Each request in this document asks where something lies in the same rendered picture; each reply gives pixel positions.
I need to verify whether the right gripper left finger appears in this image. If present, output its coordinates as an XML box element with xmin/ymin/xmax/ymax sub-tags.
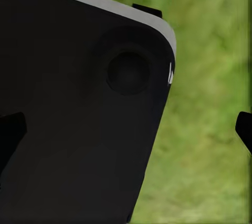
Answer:
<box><xmin>0</xmin><ymin>111</ymin><xmax>27</xmax><ymax>174</ymax></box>

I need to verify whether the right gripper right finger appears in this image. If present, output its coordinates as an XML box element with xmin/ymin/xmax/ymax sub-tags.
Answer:
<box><xmin>235</xmin><ymin>111</ymin><xmax>252</xmax><ymax>154</ymax></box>

